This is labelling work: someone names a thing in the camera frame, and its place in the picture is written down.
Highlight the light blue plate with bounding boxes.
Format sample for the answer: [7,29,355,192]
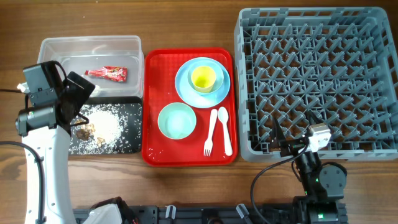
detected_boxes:
[175,57,231,108]

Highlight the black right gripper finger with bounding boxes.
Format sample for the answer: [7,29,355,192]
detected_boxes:
[307,110,322,126]
[270,118,285,149]

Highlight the white plastic spoon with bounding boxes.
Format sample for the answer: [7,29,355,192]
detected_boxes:
[218,106,233,156]

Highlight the green bowl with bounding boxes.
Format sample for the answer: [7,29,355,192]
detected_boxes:
[157,102,197,140]

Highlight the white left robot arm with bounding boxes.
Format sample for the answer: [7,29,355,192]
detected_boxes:
[16,65,95,223]

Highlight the white plastic fork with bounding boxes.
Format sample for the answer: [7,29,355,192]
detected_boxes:
[204,109,218,156]

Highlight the rice and food scraps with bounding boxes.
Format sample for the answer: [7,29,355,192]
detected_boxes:
[70,104,141,154]

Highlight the red serving tray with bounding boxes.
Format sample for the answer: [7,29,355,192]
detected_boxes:
[141,47,238,167]

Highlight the red candy wrapper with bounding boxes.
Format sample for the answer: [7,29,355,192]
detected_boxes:
[85,66,127,82]

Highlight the light blue bowl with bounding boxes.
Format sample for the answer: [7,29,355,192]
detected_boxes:
[188,58,224,95]

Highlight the clear plastic bin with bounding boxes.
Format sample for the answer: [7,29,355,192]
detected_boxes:
[37,35,144,98]

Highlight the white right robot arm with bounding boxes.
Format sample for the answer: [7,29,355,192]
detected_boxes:
[271,111,348,223]

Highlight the grey dishwasher rack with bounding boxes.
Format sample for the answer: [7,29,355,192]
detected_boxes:
[234,7,397,162]

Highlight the yellow cup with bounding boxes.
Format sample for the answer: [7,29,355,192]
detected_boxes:
[191,65,216,93]

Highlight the black tray bin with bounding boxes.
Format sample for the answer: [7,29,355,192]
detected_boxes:
[68,96,143,156]

